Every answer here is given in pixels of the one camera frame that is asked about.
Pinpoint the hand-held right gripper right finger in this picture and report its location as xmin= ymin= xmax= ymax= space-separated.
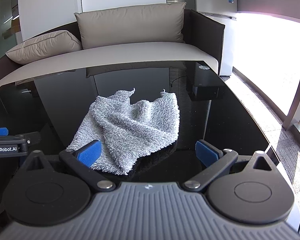
xmin=182 ymin=139 xmax=278 ymax=193

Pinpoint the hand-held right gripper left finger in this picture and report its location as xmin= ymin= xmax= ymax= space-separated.
xmin=21 ymin=139 xmax=117 ymax=192

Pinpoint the grey fluffy towel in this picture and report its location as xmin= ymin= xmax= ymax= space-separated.
xmin=66 ymin=87 xmax=180 ymax=175

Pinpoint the small beige cushion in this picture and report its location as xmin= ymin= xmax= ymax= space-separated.
xmin=5 ymin=30 xmax=83 ymax=65

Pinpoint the dark brown sofa beige seat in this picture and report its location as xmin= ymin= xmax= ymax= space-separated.
xmin=0 ymin=9 xmax=226 ymax=94

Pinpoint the large beige cushion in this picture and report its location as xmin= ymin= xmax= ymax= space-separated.
xmin=74 ymin=2 xmax=187 ymax=50

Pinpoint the silver fridge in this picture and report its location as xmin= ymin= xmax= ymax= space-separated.
xmin=185 ymin=0 xmax=238 ymax=77

